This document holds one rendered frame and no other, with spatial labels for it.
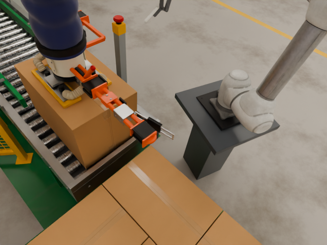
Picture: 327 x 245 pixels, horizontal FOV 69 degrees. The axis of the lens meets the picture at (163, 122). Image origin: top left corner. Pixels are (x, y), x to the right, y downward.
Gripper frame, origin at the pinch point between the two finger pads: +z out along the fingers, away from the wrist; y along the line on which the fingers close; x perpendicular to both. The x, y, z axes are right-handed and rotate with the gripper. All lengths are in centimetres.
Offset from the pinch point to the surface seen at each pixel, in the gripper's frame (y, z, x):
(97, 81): -10.7, 36.8, -18.8
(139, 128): -31.4, 31.4, 7.1
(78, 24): 10.4, 23.7, -25.7
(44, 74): 9, 60, -40
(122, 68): -29, 45, -97
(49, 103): -1, 64, -24
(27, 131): -2, 102, -46
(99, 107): -20, 48, -22
